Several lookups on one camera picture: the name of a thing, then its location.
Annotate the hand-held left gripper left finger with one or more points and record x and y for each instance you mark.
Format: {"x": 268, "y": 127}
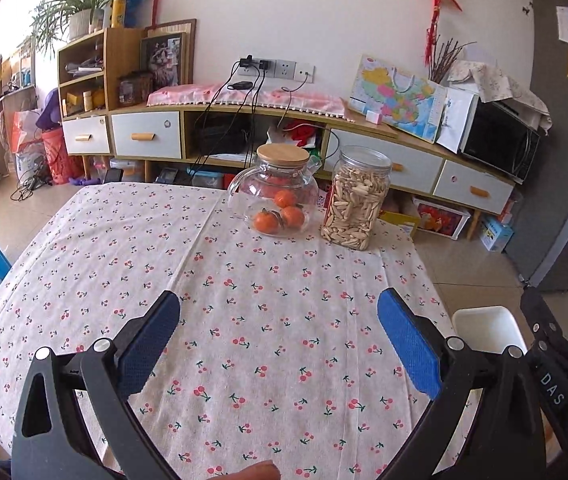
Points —
{"x": 148, "y": 345}

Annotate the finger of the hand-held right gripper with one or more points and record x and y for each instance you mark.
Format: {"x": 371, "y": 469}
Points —
{"x": 539, "y": 317}

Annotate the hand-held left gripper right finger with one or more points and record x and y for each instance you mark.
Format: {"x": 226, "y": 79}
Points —
{"x": 409, "y": 345}

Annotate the person's left hand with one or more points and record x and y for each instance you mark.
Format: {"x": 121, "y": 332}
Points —
{"x": 256, "y": 472}

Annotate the white chair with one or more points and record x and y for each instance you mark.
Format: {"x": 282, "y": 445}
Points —
{"x": 484, "y": 327}

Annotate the blue white box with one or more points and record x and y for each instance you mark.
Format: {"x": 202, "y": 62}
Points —
{"x": 496, "y": 232}

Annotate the red white carton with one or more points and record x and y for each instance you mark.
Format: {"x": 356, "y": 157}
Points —
{"x": 509, "y": 208}

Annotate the cherry print tablecloth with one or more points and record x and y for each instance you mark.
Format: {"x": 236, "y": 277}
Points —
{"x": 264, "y": 335}

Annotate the yellow cardboard box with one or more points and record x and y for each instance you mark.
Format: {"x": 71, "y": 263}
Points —
{"x": 401, "y": 220}

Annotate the red white storage box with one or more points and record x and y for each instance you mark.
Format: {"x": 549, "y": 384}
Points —
{"x": 441, "y": 217}

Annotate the clear jar of seeds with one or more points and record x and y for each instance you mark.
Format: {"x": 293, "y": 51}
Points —
{"x": 354, "y": 200}

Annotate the grey refrigerator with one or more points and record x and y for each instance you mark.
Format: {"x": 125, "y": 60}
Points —
{"x": 564, "y": 160}

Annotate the tangerine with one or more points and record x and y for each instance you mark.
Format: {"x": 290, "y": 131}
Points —
{"x": 284, "y": 199}
{"x": 265, "y": 221}
{"x": 292, "y": 217}

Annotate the glass teapot with wooden lid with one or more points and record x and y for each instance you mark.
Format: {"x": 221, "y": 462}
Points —
{"x": 249, "y": 195}

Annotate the black microwave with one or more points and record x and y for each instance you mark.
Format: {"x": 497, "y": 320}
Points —
{"x": 499, "y": 140}

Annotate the red bucket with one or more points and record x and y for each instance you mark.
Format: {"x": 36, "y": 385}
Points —
{"x": 61, "y": 157}

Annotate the white paper bag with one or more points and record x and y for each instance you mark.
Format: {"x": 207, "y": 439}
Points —
{"x": 456, "y": 120}

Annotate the wooden cabinet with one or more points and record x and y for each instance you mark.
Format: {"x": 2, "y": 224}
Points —
{"x": 386, "y": 131}

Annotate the white plastic bag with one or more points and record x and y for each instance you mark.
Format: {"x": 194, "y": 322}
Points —
{"x": 31, "y": 162}

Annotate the small white cube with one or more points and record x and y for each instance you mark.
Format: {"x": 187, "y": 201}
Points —
{"x": 374, "y": 117}

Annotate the red cloth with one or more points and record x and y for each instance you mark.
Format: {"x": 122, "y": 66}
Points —
{"x": 301, "y": 133}

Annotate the floral cloth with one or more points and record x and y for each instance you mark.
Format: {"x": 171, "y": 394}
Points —
{"x": 504, "y": 82}

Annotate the orange white bag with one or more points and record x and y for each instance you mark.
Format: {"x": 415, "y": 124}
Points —
{"x": 26, "y": 130}

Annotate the map printed gift bag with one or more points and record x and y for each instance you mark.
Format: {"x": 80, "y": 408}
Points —
{"x": 399, "y": 95}

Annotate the purple cloth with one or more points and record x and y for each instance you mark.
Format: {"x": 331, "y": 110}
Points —
{"x": 47, "y": 110}

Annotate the dark jar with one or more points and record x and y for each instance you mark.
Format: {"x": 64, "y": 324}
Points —
{"x": 135, "y": 89}

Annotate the pink table runner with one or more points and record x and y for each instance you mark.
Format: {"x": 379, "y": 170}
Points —
{"x": 314, "y": 102}

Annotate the dried branches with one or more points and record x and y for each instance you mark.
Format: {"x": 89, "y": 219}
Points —
{"x": 446, "y": 60}

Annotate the black adapter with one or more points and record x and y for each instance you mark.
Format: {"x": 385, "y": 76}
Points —
{"x": 240, "y": 86}

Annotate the cat picture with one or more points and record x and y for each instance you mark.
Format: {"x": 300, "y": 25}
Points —
{"x": 162, "y": 60}

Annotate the wooden shelf unit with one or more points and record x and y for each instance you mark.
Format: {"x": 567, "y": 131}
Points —
{"x": 123, "y": 60}

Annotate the black charger plug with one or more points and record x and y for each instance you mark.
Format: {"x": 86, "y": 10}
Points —
{"x": 266, "y": 66}
{"x": 245, "y": 64}

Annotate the potted green plant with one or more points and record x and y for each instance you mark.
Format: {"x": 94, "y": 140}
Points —
{"x": 81, "y": 22}

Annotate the yellow bottle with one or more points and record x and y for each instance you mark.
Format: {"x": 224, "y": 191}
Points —
{"x": 118, "y": 10}

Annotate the blue plastic container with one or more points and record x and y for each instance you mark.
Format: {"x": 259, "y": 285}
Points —
{"x": 138, "y": 7}

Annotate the small white wall socket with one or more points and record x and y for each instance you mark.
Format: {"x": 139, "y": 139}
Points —
{"x": 310, "y": 77}

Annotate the wooden picture frame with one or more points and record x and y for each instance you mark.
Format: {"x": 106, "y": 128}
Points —
{"x": 191, "y": 55}

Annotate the wide white wall socket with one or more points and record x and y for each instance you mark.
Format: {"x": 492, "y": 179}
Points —
{"x": 286, "y": 68}

